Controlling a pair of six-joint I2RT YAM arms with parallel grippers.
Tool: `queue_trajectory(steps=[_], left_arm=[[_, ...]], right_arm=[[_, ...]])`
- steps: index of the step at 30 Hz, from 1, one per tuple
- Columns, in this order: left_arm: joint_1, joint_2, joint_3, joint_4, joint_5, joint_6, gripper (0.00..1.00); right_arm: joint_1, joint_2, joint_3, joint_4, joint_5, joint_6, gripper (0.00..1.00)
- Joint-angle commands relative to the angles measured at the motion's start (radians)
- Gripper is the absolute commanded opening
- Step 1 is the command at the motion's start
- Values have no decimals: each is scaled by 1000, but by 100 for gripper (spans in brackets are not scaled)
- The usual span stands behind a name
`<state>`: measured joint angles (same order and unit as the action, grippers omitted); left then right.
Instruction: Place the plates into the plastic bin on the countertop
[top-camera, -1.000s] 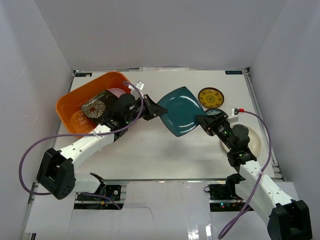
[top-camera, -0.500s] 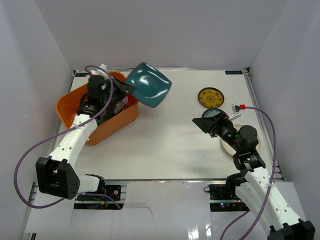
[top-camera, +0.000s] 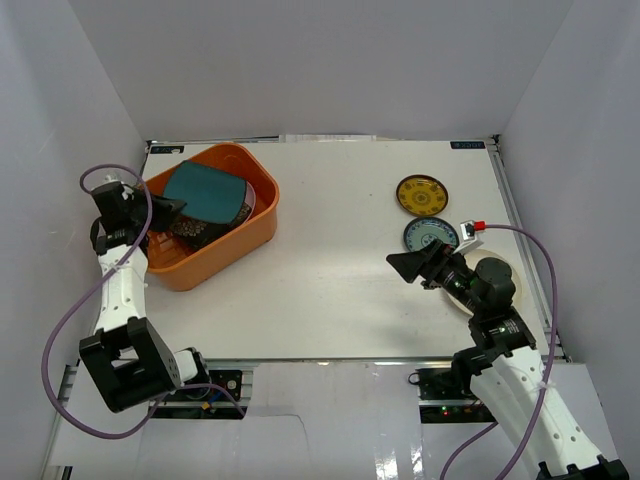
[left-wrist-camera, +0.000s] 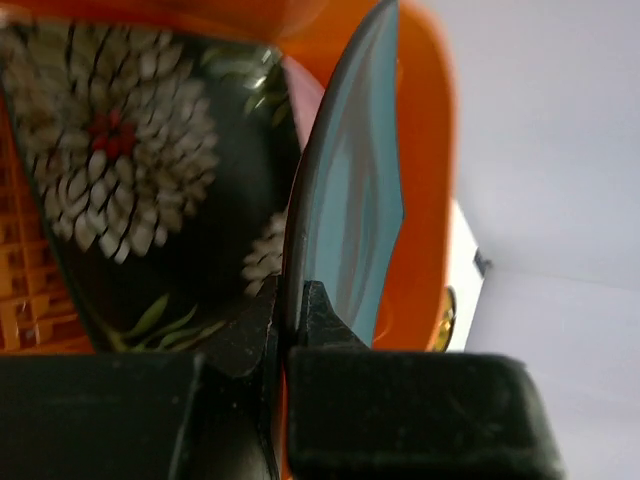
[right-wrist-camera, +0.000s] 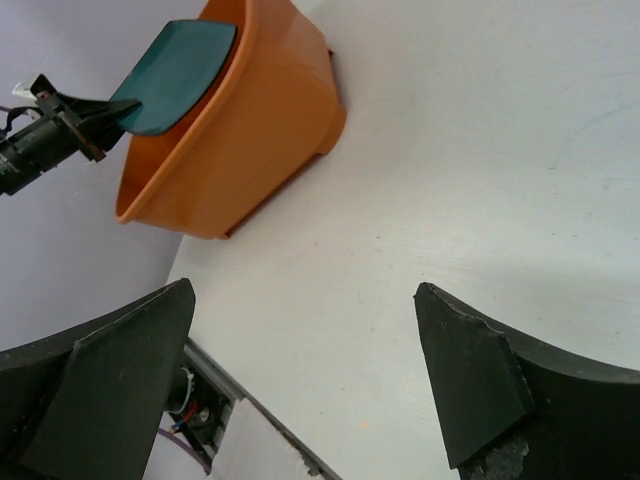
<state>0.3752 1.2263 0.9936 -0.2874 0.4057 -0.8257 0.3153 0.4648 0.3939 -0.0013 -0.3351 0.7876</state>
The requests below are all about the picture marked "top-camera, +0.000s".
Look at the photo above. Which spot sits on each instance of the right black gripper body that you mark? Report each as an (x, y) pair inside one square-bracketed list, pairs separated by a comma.
[(447, 273)]

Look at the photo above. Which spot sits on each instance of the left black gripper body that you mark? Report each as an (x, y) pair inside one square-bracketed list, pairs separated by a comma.
[(151, 213)]

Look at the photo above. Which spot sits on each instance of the cream round plate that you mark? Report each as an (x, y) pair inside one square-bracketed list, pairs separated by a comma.
[(472, 259)]

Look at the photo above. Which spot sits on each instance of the black floral square plate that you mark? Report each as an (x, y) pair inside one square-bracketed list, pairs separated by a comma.
[(197, 233)]

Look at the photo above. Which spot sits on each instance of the teal square plate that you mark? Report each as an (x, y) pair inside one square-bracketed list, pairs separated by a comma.
[(210, 195)]

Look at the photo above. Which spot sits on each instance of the pink round plate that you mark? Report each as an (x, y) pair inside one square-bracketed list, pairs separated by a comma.
[(250, 198)]

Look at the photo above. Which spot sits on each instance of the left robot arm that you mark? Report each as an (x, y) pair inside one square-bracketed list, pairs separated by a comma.
[(126, 356)]

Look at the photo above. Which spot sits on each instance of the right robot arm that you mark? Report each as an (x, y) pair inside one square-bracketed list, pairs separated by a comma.
[(505, 369)]

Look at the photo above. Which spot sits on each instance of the orange plastic bin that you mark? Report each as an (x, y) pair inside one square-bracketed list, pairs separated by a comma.
[(180, 266)]

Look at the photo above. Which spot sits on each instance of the blue white round plate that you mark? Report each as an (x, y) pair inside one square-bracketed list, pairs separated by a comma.
[(420, 232)]

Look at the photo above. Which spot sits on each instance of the left blue table label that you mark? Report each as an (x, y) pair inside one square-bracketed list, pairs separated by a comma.
[(166, 149)]

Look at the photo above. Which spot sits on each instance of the blue table label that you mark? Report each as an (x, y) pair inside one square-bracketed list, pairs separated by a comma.
[(166, 149), (467, 145)]

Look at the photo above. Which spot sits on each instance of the yellow patterned round plate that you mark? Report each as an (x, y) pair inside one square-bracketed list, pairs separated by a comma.
[(422, 195)]

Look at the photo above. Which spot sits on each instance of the right blue table label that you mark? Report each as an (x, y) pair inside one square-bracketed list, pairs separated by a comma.
[(467, 145)]

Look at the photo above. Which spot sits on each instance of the white paper sheet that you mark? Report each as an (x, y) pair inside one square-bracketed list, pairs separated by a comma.
[(318, 138)]

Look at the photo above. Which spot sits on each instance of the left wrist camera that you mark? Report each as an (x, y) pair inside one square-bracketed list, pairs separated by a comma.
[(111, 179)]

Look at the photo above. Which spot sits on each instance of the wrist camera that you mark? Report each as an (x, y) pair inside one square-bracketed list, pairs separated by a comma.
[(470, 240), (111, 179)]

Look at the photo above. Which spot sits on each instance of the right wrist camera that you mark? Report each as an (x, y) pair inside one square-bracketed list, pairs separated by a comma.
[(470, 240)]

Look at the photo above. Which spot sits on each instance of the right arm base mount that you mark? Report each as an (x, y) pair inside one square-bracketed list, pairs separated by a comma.
[(439, 384)]

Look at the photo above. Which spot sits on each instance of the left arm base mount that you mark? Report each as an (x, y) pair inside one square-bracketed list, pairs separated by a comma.
[(230, 380)]

